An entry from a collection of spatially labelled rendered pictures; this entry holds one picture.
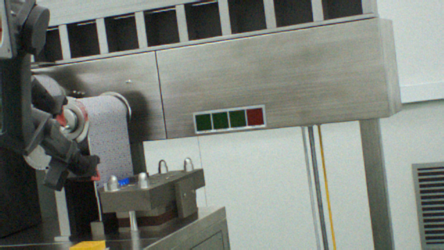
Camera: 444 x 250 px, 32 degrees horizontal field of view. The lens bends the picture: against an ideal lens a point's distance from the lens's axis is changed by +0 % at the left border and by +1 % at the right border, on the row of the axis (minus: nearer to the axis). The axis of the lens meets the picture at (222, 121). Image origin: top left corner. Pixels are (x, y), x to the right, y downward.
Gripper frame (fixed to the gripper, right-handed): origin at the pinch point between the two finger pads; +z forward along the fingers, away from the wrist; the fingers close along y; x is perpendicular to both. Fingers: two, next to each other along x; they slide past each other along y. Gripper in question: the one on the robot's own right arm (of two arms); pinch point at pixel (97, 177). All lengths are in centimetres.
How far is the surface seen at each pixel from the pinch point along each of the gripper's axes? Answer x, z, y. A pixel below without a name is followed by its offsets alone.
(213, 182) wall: 97, 248, -78
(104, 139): 12.8, 0.3, 0.3
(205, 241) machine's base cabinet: -13.3, 26.5, 25.5
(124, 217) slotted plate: -11.0, 6.1, 7.7
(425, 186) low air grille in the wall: 86, 254, 59
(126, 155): 13.1, 14.2, 0.2
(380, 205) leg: 4, 52, 75
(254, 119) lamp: 24, 21, 42
